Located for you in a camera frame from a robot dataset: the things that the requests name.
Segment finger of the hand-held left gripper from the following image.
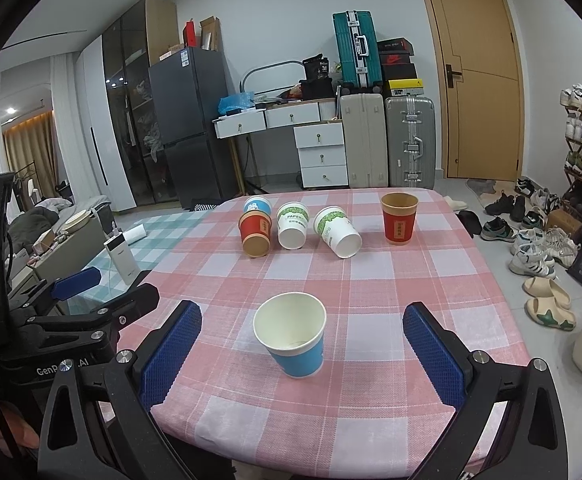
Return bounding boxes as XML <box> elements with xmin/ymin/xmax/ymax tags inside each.
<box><xmin>8</xmin><ymin>267</ymin><xmax>102</xmax><ymax>318</ymax></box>
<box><xmin>21</xmin><ymin>282</ymin><xmax>160</xmax><ymax>348</ymax></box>

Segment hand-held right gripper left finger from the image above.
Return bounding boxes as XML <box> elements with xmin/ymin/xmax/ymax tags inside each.
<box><xmin>37</xmin><ymin>300</ymin><xmax>232</xmax><ymax>480</ymax></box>

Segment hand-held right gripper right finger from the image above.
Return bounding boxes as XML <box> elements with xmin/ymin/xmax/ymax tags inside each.
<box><xmin>402</xmin><ymin>302</ymin><xmax>570</xmax><ymax>480</ymax></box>

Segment large blue paper cup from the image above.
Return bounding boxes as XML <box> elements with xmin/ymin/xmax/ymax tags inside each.
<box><xmin>253</xmin><ymin>292</ymin><xmax>326</xmax><ymax>380</ymax></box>

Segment red paper cup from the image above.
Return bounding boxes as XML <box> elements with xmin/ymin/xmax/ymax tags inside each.
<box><xmin>239</xmin><ymin>211</ymin><xmax>272</xmax><ymax>259</ymax></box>
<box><xmin>380</xmin><ymin>192</ymin><xmax>419</xmax><ymax>246</ymax></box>

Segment small blue paper cup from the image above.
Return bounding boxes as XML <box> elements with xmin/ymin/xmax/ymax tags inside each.
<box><xmin>243</xmin><ymin>196</ymin><xmax>272</xmax><ymax>217</ymax></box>

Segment white green paper cup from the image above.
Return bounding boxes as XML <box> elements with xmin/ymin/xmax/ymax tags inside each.
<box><xmin>313</xmin><ymin>206</ymin><xmax>363</xmax><ymax>260</ymax></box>
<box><xmin>276</xmin><ymin>202</ymin><xmax>312</xmax><ymax>251</ymax></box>

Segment white power bank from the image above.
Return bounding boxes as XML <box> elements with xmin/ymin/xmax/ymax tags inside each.
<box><xmin>103</xmin><ymin>234</ymin><xmax>140</xmax><ymax>283</ymax></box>

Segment grey sofa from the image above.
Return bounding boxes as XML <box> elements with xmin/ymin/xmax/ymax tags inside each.
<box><xmin>1</xmin><ymin>194</ymin><xmax>114</xmax><ymax>286</ymax></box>

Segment green checkered cloth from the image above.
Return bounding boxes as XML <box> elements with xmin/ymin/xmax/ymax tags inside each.
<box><xmin>68</xmin><ymin>209</ymin><xmax>214</xmax><ymax>311</ymax></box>

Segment pink checkered tablecloth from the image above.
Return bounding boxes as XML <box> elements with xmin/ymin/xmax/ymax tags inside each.
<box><xmin>148</xmin><ymin>187</ymin><xmax>534</xmax><ymax>476</ymax></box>

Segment beige slipper with green star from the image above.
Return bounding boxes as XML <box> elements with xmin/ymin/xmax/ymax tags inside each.
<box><xmin>525</xmin><ymin>297</ymin><xmax>578</xmax><ymax>332</ymax></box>

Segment brown curtain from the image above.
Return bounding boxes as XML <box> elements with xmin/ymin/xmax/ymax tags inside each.
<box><xmin>3</xmin><ymin>112</ymin><xmax>56</xmax><ymax>201</ymax></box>

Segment black slipper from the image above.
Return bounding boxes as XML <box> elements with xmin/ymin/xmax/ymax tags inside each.
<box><xmin>457</xmin><ymin>210</ymin><xmax>484</xmax><ymax>239</ymax></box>

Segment group of sneakers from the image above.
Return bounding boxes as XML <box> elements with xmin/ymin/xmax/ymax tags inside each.
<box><xmin>482</xmin><ymin>176</ymin><xmax>580</xmax><ymax>279</ymax></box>

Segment white wardrobe door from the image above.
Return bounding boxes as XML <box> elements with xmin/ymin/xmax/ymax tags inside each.
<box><xmin>75</xmin><ymin>35</ymin><xmax>138</xmax><ymax>213</ymax></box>

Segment white sheer curtain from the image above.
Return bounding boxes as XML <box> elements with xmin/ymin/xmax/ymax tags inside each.
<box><xmin>50</xmin><ymin>54</ymin><xmax>88</xmax><ymax>201</ymax></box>

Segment grey door mat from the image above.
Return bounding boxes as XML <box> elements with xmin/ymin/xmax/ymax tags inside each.
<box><xmin>466</xmin><ymin>178</ymin><xmax>498</xmax><ymax>196</ymax></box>

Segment brown cardboard box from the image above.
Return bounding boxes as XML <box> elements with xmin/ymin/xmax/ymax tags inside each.
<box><xmin>546</xmin><ymin>208</ymin><xmax>582</xmax><ymax>243</ymax></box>

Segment dark grey refrigerator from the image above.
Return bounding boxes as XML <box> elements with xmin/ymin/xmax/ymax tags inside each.
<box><xmin>148</xmin><ymin>47</ymin><xmax>239</xmax><ymax>211</ymax></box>

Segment glass door wardrobe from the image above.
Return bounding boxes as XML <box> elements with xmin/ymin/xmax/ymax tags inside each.
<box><xmin>102</xmin><ymin>0</ymin><xmax>179</xmax><ymax>206</ymax></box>

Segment silver suitcase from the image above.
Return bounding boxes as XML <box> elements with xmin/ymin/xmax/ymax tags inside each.
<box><xmin>384</xmin><ymin>95</ymin><xmax>436</xmax><ymax>189</ymax></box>

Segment blue plastic bag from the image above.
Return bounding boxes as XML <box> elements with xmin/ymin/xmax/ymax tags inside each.
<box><xmin>218</xmin><ymin>91</ymin><xmax>256</xmax><ymax>117</ymax></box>

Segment beige suitcase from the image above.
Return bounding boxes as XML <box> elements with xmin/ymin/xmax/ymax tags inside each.
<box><xmin>339</xmin><ymin>92</ymin><xmax>389</xmax><ymax>189</ymax></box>

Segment white drawer cabinet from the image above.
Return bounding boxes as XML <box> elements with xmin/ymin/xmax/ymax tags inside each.
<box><xmin>293</xmin><ymin>122</ymin><xmax>349</xmax><ymax>190</ymax></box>

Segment white desk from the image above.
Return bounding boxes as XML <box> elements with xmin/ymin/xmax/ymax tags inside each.
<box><xmin>213</xmin><ymin>97</ymin><xmax>344</xmax><ymax>196</ymax></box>

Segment yellow black shoe box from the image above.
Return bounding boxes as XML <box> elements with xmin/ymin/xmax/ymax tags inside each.
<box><xmin>387</xmin><ymin>78</ymin><xmax>425</xmax><ymax>97</ymax></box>

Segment wooden door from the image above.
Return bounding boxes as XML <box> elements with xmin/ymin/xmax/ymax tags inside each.
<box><xmin>413</xmin><ymin>0</ymin><xmax>524</xmax><ymax>181</ymax></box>

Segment open cardboard box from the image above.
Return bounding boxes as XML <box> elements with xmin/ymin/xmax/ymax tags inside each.
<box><xmin>200</xmin><ymin>16</ymin><xmax>222</xmax><ymax>52</ymax></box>

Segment black bag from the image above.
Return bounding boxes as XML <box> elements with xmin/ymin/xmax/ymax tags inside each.
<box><xmin>301</xmin><ymin>56</ymin><xmax>332</xmax><ymax>101</ymax></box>

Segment red black shoe box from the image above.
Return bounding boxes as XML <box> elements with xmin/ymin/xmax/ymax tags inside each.
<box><xmin>380</xmin><ymin>52</ymin><xmax>418</xmax><ymax>81</ymax></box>

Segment teal suitcase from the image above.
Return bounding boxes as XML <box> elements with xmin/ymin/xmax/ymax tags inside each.
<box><xmin>332</xmin><ymin>11</ymin><xmax>384</xmax><ymax>95</ymax></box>

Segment curved metal frame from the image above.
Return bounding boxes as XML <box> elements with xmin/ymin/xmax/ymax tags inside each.
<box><xmin>241</xmin><ymin>60</ymin><xmax>306</xmax><ymax>106</ymax></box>

